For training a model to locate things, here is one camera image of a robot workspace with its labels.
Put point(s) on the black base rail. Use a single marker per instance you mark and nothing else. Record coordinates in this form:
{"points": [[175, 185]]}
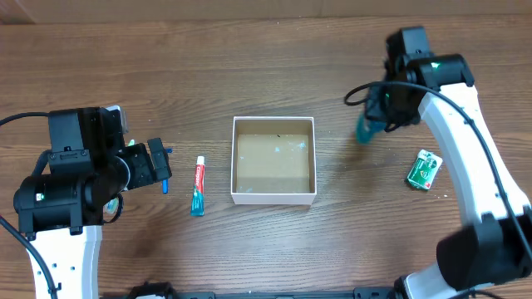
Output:
{"points": [[165, 290]]}

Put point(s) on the teal mouthwash bottle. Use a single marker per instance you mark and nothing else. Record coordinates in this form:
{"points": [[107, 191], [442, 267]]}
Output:
{"points": [[366, 129]]}

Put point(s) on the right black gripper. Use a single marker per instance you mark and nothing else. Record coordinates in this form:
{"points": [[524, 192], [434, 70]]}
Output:
{"points": [[411, 118]]}

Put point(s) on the red teal toothpaste tube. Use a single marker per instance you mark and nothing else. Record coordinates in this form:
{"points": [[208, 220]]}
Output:
{"points": [[197, 203]]}

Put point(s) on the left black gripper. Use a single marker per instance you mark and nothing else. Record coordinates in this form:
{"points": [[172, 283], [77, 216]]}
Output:
{"points": [[145, 173]]}

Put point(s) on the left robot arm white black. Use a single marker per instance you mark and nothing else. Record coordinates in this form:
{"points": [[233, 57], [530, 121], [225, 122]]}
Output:
{"points": [[60, 206]]}

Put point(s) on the white cardboard box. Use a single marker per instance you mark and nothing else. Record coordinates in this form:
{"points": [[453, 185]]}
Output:
{"points": [[273, 160]]}

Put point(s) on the green white packet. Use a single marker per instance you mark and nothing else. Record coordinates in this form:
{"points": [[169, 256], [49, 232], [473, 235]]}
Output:
{"points": [[424, 170]]}

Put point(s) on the blue toothbrush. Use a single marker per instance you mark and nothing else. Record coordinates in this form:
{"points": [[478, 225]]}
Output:
{"points": [[165, 184]]}

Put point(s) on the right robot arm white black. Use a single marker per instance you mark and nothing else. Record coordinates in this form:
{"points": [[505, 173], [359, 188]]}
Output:
{"points": [[493, 245]]}

